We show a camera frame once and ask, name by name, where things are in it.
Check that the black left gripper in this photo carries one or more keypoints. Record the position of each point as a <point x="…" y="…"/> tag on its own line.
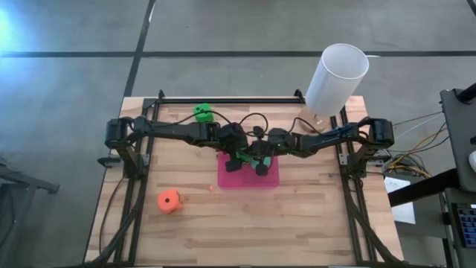
<point x="232" y="139"/>

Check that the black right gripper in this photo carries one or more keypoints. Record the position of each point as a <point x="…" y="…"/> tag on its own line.
<point x="277" y="143"/>

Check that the large teal foam die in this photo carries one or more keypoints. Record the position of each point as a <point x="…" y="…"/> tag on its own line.
<point x="254" y="162"/>

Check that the large green foam die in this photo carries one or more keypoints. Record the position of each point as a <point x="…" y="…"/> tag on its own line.
<point x="202" y="111"/>
<point x="245" y="159"/>

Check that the pink translucent plastic bin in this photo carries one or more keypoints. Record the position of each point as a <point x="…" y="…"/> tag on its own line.
<point x="241" y="180"/>

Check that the large orange foam die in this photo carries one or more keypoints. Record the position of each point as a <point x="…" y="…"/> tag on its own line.
<point x="169" y="201"/>

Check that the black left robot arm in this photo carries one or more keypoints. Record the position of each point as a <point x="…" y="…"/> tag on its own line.
<point x="167" y="130"/>

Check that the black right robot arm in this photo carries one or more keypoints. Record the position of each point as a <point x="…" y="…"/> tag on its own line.
<point x="334" y="139"/>

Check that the white plastic cup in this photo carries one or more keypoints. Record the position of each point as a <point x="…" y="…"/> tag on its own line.
<point x="334" y="82"/>

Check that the white paper sheet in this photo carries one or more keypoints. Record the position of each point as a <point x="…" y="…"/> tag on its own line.
<point x="403" y="214"/>

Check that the black desk beam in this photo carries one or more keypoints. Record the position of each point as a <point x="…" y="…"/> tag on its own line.
<point x="420" y="190"/>

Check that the dark grey desk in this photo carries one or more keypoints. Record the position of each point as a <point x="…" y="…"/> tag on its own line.
<point x="459" y="130"/>

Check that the black metal stand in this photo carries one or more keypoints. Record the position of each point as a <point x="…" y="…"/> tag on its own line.
<point x="26" y="181"/>

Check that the small white object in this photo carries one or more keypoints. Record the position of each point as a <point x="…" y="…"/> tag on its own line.
<point x="473" y="162"/>

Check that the black keyboard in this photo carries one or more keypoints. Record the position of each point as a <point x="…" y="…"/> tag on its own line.
<point x="466" y="227"/>

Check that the black aluminium table frame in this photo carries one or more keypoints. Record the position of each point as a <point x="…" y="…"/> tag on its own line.
<point x="223" y="100"/>

